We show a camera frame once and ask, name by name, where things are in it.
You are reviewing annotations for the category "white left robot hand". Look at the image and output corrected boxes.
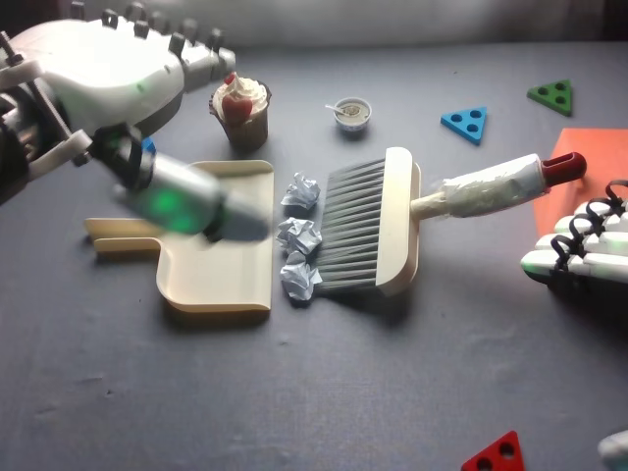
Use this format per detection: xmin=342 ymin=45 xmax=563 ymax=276
xmin=8 ymin=0 xmax=272 ymax=246

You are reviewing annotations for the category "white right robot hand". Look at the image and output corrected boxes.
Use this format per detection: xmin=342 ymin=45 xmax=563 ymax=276
xmin=519 ymin=180 xmax=628 ymax=298

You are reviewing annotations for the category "cream hand broom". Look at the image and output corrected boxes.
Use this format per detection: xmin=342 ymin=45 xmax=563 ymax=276
xmin=313 ymin=146 xmax=589 ymax=298

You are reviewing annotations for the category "white paper ball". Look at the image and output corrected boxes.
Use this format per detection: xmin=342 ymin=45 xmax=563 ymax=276
xmin=276 ymin=217 xmax=324 ymax=256
xmin=280 ymin=171 xmax=323 ymax=213
xmin=279 ymin=252 xmax=324 ymax=303

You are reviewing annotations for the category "cream plastic dustpan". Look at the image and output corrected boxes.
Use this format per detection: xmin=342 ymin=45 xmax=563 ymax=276
xmin=83 ymin=159 xmax=275 ymax=314

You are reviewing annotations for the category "orange box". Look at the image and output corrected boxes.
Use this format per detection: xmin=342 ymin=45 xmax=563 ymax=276
xmin=533 ymin=128 xmax=628 ymax=236

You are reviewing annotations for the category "toy cupcake with cream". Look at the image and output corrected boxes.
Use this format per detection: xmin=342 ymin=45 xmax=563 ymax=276
xmin=209 ymin=72 xmax=273 ymax=151

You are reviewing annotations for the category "green triangle block with holes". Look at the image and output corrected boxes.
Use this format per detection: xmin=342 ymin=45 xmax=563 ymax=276
xmin=526 ymin=78 xmax=574 ymax=118

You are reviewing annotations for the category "blue triangle block with holes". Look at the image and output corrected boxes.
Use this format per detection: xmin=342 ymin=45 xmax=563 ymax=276
xmin=440 ymin=105 xmax=490 ymax=147

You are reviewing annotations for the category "red triangle block with holes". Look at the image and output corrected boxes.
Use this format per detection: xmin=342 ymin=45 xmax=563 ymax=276
xmin=460 ymin=430 xmax=525 ymax=471

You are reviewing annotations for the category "small white spoon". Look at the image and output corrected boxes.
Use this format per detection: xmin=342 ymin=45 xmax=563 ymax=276
xmin=324 ymin=101 xmax=362 ymax=118

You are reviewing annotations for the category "small white bowl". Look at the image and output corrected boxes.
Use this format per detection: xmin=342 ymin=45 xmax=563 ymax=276
xmin=333 ymin=96 xmax=373 ymax=138

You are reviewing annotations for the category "grey table cloth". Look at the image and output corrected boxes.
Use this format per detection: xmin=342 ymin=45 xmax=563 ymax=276
xmin=0 ymin=41 xmax=628 ymax=471

